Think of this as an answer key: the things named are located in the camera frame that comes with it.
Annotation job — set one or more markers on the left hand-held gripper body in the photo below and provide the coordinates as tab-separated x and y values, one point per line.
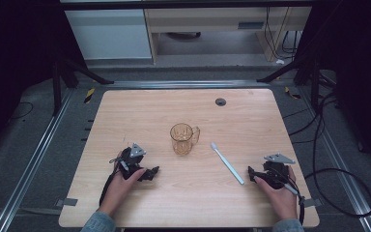
130	160

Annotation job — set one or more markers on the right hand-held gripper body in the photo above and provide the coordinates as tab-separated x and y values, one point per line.
274	170

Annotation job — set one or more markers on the person's right hand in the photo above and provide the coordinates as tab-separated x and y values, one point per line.
280	199

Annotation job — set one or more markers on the person's left hand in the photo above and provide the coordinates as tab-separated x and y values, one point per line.
119	190

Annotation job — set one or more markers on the pale blue toothbrush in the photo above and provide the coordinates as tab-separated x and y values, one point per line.
228	164

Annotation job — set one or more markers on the amber glass mug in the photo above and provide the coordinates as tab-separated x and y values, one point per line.
183	139

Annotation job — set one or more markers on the grey tape piece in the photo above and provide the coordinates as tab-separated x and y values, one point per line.
67	202
312	202

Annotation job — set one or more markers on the round grey table grommet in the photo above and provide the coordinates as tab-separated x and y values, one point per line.
220	102

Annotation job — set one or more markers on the yellow black tape strip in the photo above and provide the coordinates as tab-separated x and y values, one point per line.
89	95
291	93

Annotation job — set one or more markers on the black metal stand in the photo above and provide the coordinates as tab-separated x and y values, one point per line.
314	80
57	87

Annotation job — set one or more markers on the small white floor object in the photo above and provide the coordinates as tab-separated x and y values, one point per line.
280	61

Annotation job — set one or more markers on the white cabinet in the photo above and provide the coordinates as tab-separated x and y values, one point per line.
109	35

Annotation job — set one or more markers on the metal floor rail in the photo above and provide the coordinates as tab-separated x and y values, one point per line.
29	167
186	84
341	167

